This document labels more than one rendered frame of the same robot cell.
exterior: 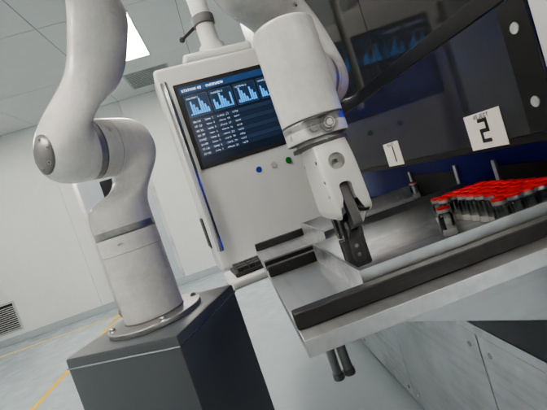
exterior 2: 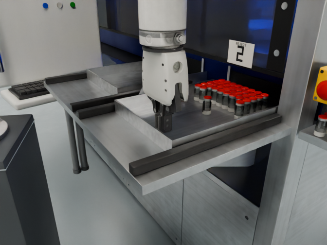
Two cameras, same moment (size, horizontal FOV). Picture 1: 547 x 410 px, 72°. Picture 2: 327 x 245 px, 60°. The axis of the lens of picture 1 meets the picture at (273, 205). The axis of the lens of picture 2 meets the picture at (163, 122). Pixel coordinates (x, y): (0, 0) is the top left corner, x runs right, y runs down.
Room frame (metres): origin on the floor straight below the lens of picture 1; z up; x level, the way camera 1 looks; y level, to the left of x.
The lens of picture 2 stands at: (0.03, 0.16, 1.17)
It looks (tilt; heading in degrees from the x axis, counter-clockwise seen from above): 25 degrees down; 333
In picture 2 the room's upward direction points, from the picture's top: straight up
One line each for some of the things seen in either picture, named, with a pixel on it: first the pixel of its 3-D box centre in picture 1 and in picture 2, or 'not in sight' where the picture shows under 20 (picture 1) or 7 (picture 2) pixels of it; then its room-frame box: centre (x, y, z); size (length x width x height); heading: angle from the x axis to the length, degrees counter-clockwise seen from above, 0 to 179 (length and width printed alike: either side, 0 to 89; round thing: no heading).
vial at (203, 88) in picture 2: (447, 210); (203, 94); (0.65, -0.29, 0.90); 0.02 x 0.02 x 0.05
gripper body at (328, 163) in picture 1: (330, 176); (162, 71); (0.51, -0.09, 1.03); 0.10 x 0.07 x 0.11; 6
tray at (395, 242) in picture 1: (432, 228); (197, 108); (0.59, -0.23, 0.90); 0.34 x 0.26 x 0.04; 96
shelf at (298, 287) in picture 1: (380, 238); (154, 100); (0.76, -0.19, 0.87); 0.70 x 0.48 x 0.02; 6
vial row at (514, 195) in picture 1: (479, 207); (223, 98); (0.60, -0.32, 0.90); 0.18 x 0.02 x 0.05; 6
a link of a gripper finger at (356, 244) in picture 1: (356, 243); (168, 119); (0.49, -0.09, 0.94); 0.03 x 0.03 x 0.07; 6
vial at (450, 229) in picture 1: (447, 221); (207, 105); (0.58, -0.25, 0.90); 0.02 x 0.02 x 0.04
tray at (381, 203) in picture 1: (375, 211); (146, 75); (0.94, -0.24, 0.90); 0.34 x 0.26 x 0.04; 96
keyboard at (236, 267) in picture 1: (288, 249); (63, 82); (1.25, 0.00, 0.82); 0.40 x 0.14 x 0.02; 104
